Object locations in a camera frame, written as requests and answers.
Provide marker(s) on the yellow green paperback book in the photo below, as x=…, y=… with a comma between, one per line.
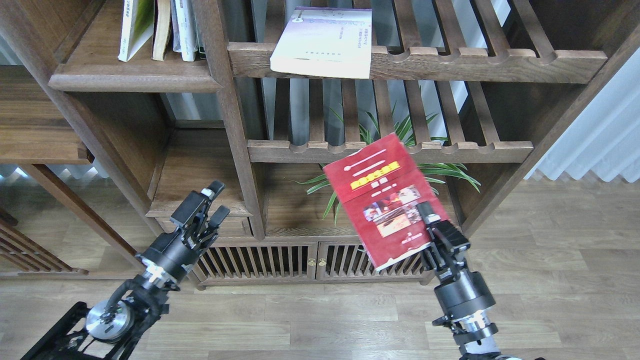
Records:
x=137, y=27

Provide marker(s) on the red paperback book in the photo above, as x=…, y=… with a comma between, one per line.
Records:
x=379, y=187

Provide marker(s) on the white lavender paperback book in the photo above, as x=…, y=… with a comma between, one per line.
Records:
x=330, y=42

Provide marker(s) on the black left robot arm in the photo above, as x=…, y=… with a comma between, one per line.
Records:
x=139, y=302

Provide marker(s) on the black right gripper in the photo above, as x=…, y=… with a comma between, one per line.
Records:
x=461, y=293

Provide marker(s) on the white upright book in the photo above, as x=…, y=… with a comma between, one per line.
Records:
x=184, y=29

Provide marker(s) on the white curtain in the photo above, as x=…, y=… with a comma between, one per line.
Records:
x=603, y=143

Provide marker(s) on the tan upright book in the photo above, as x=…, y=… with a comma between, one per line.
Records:
x=162, y=29

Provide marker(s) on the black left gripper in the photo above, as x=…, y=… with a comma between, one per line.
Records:
x=172, y=256

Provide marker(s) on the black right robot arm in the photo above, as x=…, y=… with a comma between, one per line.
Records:
x=475, y=340

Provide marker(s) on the dark green upright book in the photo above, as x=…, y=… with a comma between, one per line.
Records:
x=199, y=42

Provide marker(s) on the dark wooden bookshelf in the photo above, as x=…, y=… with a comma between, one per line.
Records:
x=157, y=124

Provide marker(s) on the green spider plant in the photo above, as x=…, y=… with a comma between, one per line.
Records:
x=405, y=133

